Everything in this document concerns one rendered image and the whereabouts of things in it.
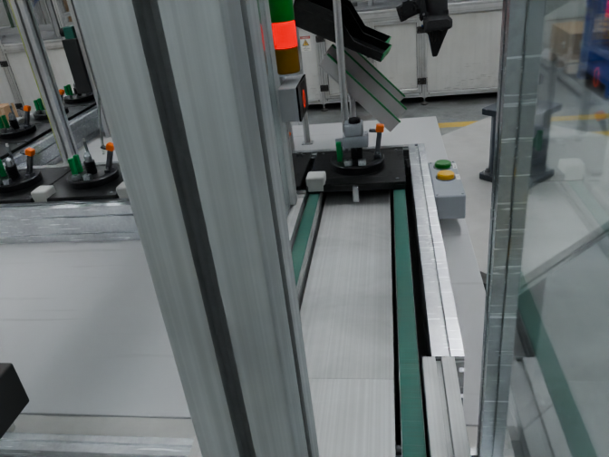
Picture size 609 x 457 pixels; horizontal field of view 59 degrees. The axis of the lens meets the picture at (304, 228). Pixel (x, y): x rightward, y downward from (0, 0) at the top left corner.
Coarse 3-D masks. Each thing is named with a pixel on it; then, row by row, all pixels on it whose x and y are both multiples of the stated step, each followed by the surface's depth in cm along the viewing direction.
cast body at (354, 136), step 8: (352, 120) 133; (360, 120) 134; (344, 128) 134; (352, 128) 133; (360, 128) 133; (344, 136) 135; (352, 136) 135; (360, 136) 134; (368, 136) 138; (344, 144) 136; (352, 144) 135; (360, 144) 135; (368, 144) 136
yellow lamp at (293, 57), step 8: (288, 48) 108; (296, 48) 109; (280, 56) 109; (288, 56) 108; (296, 56) 110; (280, 64) 109; (288, 64) 109; (296, 64) 110; (280, 72) 110; (288, 72) 110; (296, 72) 111
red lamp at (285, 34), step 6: (276, 24) 106; (282, 24) 106; (288, 24) 106; (294, 24) 107; (276, 30) 106; (282, 30) 106; (288, 30) 106; (294, 30) 107; (276, 36) 107; (282, 36) 107; (288, 36) 107; (294, 36) 108; (276, 42) 108; (282, 42) 107; (288, 42) 107; (294, 42) 108; (276, 48) 108; (282, 48) 108
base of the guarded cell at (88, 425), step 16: (32, 416) 88; (48, 416) 87; (64, 416) 87; (80, 416) 86; (96, 416) 86; (16, 432) 85; (32, 432) 85; (48, 432) 84; (64, 432) 84; (80, 432) 84; (96, 432) 83; (112, 432) 83; (128, 432) 82; (144, 432) 82; (160, 432) 82; (176, 432) 81; (192, 432) 81; (400, 432) 77
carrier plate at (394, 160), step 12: (324, 156) 149; (384, 156) 144; (396, 156) 143; (324, 168) 141; (384, 168) 136; (396, 168) 136; (336, 180) 132; (348, 180) 132; (360, 180) 131; (372, 180) 130; (384, 180) 129; (396, 180) 129; (312, 192) 132
